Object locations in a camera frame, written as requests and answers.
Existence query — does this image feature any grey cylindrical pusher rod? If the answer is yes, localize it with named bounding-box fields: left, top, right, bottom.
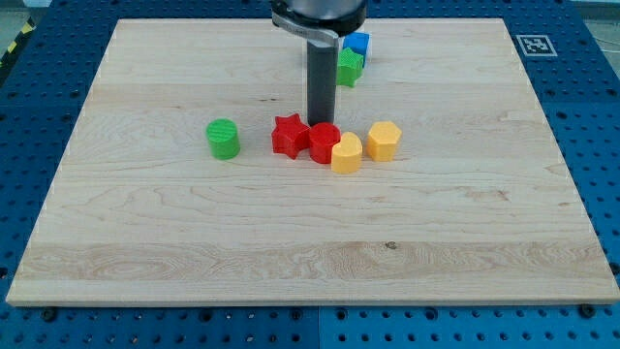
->
left=306, top=41, right=338, bottom=126

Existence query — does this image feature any red star block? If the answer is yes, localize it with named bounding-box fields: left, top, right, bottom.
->
left=271, top=113, right=310, bottom=160

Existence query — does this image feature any green star block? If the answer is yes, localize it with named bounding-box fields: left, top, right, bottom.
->
left=336, top=48, right=364, bottom=87

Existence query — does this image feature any blue cube block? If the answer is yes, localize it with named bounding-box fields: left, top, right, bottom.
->
left=342, top=32, right=371, bottom=66

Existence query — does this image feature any red cylinder block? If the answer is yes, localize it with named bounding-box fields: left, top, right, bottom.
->
left=309, top=122, right=341, bottom=164

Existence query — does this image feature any yellow heart block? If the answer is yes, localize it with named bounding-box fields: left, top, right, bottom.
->
left=330, top=132, right=362, bottom=175

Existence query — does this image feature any yellow hexagon block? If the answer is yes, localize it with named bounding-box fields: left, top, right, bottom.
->
left=366, top=121, right=402, bottom=162

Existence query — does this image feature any green cylinder block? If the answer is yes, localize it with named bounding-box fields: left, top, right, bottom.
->
left=205, top=118, right=240, bottom=160

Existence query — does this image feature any wooden board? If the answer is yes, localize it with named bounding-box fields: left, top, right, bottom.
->
left=7, top=18, right=619, bottom=306

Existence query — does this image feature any white fiducial marker tag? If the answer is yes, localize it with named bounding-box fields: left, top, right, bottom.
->
left=516, top=34, right=557, bottom=57

